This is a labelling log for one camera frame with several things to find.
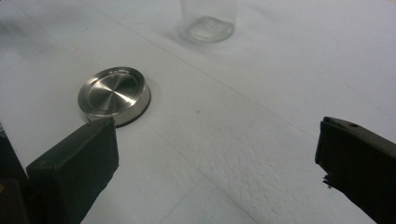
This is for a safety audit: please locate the small metal bowl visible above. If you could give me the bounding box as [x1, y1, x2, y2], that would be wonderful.
[77, 65, 152, 128]

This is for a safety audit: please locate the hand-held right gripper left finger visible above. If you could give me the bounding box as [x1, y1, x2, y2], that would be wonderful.
[25, 116, 120, 224]

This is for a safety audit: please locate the clear glass jar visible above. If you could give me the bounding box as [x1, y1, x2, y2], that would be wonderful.
[179, 0, 238, 45]

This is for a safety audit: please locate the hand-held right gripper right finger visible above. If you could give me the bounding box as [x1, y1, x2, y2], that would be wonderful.
[314, 116, 396, 224]

